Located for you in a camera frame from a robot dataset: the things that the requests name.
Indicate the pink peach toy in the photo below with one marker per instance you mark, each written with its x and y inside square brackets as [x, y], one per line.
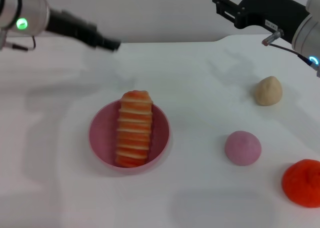
[242, 148]

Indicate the orange striped bread roll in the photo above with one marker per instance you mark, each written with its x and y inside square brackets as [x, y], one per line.
[135, 130]

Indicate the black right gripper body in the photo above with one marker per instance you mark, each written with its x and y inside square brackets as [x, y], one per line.
[272, 7]

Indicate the pink plastic bowl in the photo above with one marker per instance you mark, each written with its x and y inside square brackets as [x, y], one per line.
[160, 132]

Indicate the red orange tangerine toy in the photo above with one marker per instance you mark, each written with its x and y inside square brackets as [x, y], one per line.
[302, 185]

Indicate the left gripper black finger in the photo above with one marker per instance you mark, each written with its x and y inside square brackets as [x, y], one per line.
[110, 43]

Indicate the small beige bun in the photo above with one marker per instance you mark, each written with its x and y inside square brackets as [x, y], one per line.
[268, 91]

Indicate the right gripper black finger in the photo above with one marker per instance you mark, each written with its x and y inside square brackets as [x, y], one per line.
[225, 3]

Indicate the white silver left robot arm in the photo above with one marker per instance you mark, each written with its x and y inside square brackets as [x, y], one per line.
[22, 10]

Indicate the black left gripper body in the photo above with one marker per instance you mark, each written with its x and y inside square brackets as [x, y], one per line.
[72, 26]

